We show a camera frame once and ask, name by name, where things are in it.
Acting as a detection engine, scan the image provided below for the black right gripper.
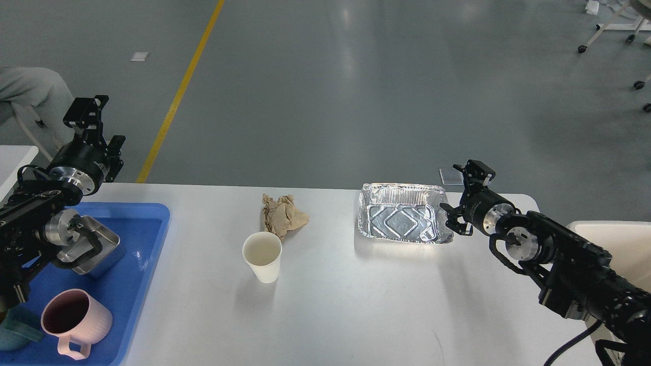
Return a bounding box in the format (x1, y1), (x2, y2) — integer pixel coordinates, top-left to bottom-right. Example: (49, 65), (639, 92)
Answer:
(440, 159), (516, 236)

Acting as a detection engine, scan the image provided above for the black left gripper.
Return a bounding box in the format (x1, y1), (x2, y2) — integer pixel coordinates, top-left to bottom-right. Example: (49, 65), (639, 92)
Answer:
(48, 95), (126, 196)

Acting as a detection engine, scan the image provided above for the aluminium foil tray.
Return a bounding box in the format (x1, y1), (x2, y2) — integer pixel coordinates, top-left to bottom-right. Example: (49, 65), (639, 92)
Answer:
(358, 183), (454, 244)

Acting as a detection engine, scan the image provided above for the stainless steel rectangular tray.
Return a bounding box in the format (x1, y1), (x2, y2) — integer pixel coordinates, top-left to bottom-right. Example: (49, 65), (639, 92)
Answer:
(56, 216), (126, 280)

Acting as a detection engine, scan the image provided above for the pink plastic mug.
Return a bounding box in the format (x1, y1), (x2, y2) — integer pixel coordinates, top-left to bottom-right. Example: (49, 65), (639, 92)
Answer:
(40, 289), (112, 360)

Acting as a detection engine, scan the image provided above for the white paper cup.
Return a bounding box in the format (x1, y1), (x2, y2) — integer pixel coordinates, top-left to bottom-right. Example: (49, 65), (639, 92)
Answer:
(242, 231), (283, 284)

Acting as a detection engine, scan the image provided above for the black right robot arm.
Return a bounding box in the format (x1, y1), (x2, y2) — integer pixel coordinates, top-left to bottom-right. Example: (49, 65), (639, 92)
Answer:
(440, 160), (650, 365)

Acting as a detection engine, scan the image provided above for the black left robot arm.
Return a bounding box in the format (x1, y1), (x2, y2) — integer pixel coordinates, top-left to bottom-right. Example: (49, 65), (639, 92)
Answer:
(1, 95), (126, 313)

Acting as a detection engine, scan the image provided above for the person in white clothes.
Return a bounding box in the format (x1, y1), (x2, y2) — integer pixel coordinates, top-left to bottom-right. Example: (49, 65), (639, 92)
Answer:
(1, 66), (74, 151)

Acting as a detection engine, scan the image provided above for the blue plastic tray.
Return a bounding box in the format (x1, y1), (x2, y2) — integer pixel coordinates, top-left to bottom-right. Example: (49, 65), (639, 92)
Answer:
(1, 202), (170, 365)

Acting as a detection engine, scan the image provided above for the white bin right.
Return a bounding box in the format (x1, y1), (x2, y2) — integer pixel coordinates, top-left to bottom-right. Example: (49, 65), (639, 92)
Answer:
(566, 221), (651, 356)

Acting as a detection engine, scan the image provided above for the crumpled brown paper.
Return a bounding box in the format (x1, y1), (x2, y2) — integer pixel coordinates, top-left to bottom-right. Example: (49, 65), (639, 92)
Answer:
(262, 194), (310, 242)

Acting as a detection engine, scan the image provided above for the black wheeled chair base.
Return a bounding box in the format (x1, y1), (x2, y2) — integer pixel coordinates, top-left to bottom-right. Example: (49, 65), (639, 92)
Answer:
(633, 74), (651, 113)

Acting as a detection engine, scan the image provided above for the teal mug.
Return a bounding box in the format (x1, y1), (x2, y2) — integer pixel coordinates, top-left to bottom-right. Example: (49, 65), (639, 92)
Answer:
(1, 306), (45, 352)

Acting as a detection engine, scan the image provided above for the white wheeled cart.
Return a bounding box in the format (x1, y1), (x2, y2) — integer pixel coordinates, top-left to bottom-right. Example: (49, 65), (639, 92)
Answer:
(577, 1), (650, 54)

